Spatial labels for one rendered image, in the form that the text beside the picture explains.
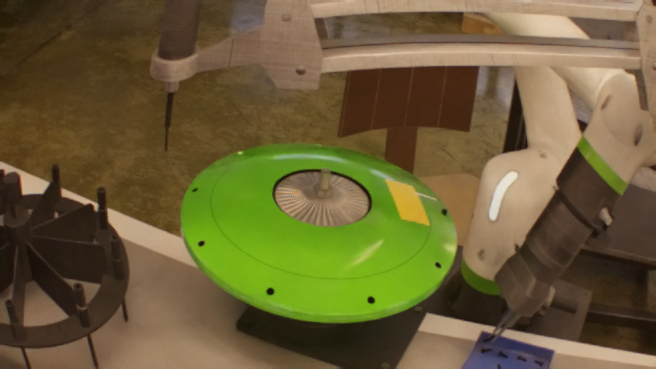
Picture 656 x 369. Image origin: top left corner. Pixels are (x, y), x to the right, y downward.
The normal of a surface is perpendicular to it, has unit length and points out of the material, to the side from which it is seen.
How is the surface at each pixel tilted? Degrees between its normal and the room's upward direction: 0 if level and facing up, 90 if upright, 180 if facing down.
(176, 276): 0
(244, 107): 0
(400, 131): 81
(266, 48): 90
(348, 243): 8
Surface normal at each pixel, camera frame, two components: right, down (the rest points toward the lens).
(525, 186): 0.10, -0.64
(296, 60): -0.08, 0.54
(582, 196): -0.48, 0.04
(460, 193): 0.13, -0.82
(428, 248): 0.47, -0.64
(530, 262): -0.85, -0.21
